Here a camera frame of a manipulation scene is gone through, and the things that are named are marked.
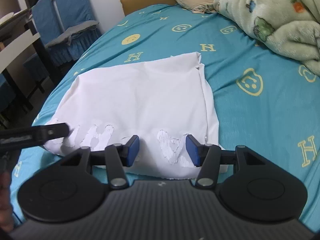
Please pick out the blue covered chair near bed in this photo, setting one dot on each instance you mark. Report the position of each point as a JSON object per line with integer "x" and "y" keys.
{"x": 74, "y": 12}

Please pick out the white t-shirt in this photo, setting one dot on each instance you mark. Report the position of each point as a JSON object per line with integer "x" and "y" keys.
{"x": 160, "y": 101}

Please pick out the teal patterned bed sheet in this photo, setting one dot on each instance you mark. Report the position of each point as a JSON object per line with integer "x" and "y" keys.
{"x": 265, "y": 101}

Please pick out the grey seat cushion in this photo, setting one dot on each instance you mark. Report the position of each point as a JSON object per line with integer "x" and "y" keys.
{"x": 67, "y": 35}

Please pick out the blue covered chair behind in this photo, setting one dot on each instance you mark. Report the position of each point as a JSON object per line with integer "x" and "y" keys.
{"x": 44, "y": 18}

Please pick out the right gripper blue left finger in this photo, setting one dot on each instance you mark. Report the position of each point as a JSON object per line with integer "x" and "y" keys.
{"x": 118, "y": 156}

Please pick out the green cartoon fleece blanket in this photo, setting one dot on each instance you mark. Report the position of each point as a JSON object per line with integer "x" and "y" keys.
{"x": 289, "y": 28}

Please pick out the person's left hand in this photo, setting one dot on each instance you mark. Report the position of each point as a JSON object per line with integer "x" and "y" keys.
{"x": 6, "y": 220}

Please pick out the black and white table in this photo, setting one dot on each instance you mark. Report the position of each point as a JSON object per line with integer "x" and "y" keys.
{"x": 18, "y": 35}

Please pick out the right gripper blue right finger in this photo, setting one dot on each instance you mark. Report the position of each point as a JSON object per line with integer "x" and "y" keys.
{"x": 207, "y": 158}

